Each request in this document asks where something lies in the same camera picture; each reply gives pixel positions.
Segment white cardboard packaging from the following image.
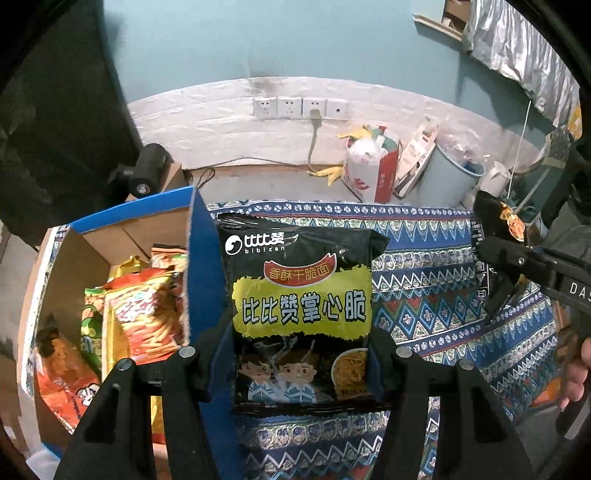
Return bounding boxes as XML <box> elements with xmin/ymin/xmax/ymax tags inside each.
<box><xmin>394</xmin><ymin>114</ymin><xmax>440</xmax><ymax>198</ymax></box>

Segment black cable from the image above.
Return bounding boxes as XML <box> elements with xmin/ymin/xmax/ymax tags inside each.
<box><xmin>184</xmin><ymin>166</ymin><xmax>219</xmax><ymax>191</ymax></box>

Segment gold snack packet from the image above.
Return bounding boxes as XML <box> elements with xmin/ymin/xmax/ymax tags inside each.
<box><xmin>104</xmin><ymin>255</ymin><xmax>153</xmax><ymax>370</ymax></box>

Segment pale blue trash bin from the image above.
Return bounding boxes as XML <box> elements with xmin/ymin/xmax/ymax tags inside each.
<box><xmin>418</xmin><ymin>133</ymin><xmax>486</xmax><ymax>209</ymax></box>

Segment wooden frame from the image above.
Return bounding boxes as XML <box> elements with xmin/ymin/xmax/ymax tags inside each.
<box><xmin>412</xmin><ymin>0</ymin><xmax>468</xmax><ymax>43</ymax></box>

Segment black yellow noodle snack packet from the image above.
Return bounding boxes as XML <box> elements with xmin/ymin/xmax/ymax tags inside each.
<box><xmin>216</xmin><ymin>212</ymin><xmax>392</xmax><ymax>414</ymax></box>

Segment green snack packet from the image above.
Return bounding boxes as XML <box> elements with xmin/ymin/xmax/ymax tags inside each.
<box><xmin>82</xmin><ymin>286</ymin><xmax>110</xmax><ymax>376</ymax></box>

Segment black packet with orange print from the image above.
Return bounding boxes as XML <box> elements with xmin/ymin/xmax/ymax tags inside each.
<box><xmin>470</xmin><ymin>190</ymin><xmax>528</xmax><ymax>298</ymax></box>

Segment red orange fries snack packet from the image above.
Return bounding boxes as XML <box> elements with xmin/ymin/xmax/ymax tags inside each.
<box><xmin>104</xmin><ymin>267</ymin><xmax>190</xmax><ymax>366</ymax></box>

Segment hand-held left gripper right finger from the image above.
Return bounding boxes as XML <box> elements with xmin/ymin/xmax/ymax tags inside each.
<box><xmin>368</xmin><ymin>329</ymin><xmax>536</xmax><ymax>480</ymax></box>

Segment grey power cable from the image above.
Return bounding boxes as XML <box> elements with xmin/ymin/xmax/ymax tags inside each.
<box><xmin>305</xmin><ymin>109</ymin><xmax>323</xmax><ymax>168</ymax></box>

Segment silver foil curtain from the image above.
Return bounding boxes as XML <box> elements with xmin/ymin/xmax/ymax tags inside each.
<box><xmin>468</xmin><ymin>0</ymin><xmax>580</xmax><ymax>126</ymax></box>

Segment white red carton box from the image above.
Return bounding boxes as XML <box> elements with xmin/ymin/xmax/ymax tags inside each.
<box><xmin>342</xmin><ymin>133</ymin><xmax>401</xmax><ymax>205</ymax></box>

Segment black cylindrical camera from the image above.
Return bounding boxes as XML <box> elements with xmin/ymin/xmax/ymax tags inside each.
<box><xmin>110</xmin><ymin>143</ymin><xmax>170</xmax><ymax>200</ymax></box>

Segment orange patterned snack packet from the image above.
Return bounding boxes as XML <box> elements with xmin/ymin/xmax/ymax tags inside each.
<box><xmin>150</xmin><ymin>244</ymin><xmax>189</xmax><ymax>278</ymax></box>

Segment blue cardboard box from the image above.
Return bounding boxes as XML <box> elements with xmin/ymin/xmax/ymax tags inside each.
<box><xmin>18</xmin><ymin>185</ymin><xmax>243</xmax><ymax>480</ymax></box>

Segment blue patterned cloth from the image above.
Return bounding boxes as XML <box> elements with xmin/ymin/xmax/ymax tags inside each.
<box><xmin>46</xmin><ymin>198</ymin><xmax>563</xmax><ymax>480</ymax></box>

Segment white electric kettle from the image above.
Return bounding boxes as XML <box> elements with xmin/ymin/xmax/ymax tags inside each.
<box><xmin>479</xmin><ymin>161</ymin><xmax>512</xmax><ymax>198</ymax></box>

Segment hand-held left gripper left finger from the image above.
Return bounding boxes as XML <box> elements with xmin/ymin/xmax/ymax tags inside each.
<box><xmin>53</xmin><ymin>322</ymin><xmax>237</xmax><ymax>480</ymax></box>

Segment person's right hand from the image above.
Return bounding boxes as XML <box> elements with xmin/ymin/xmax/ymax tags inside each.
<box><xmin>558</xmin><ymin>337</ymin><xmax>591</xmax><ymax>411</ymax></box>

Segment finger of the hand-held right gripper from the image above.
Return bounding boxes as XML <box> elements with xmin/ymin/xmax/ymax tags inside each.
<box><xmin>475</xmin><ymin>235</ymin><xmax>555</xmax><ymax>278</ymax></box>
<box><xmin>482</xmin><ymin>270</ymin><xmax>527</xmax><ymax>326</ymax></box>

